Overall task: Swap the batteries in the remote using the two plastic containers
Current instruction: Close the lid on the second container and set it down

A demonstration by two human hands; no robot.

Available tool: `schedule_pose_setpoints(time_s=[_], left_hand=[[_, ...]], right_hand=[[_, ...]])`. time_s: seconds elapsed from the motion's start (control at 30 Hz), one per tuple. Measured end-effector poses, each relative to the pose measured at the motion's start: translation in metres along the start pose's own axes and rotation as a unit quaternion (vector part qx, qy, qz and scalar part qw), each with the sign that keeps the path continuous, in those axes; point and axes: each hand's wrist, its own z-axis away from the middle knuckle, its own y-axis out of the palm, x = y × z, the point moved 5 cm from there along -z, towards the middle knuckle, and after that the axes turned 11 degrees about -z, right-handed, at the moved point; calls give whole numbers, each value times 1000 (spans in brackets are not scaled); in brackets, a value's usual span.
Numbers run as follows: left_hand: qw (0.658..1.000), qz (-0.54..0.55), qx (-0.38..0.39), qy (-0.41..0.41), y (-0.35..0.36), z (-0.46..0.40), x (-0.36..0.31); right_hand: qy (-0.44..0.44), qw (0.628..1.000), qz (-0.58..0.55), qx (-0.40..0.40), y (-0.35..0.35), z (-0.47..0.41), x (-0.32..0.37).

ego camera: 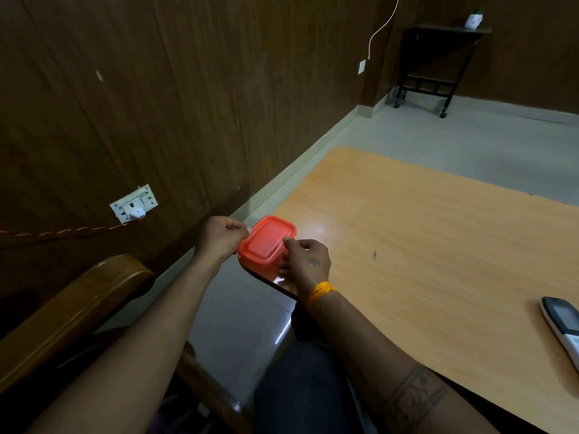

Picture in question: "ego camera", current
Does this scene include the orange twisted cable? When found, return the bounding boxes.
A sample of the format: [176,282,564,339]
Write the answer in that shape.
[0,221,133,238]

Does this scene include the white remote control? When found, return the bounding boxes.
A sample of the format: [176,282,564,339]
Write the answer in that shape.
[540,296,579,374]

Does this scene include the person's right hand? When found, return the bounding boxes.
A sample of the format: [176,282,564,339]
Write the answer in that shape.
[278,238,333,292]

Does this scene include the person's right forearm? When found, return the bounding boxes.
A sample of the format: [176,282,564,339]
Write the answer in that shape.
[311,290,500,434]

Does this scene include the person's left hand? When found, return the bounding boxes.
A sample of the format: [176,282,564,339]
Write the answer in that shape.
[195,216,251,264]

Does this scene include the thin white cable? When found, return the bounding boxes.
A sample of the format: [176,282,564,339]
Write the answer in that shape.
[368,0,401,62]

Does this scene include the red lidded plastic container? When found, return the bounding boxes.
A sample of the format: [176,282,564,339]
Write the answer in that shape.
[237,215,298,270]

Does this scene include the person's dark trousers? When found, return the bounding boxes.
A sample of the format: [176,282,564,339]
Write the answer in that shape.
[252,305,378,434]

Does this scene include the person's left forearm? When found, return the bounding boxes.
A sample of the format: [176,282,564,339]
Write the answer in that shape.
[26,253,223,434]

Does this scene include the black metal side table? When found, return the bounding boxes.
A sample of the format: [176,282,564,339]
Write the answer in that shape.
[393,23,493,119]

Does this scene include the yellow thread wristband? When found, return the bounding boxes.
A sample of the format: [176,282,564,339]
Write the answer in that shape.
[306,281,338,313]

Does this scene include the white wall socket plate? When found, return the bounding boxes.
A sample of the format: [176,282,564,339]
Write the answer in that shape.
[109,184,159,225]

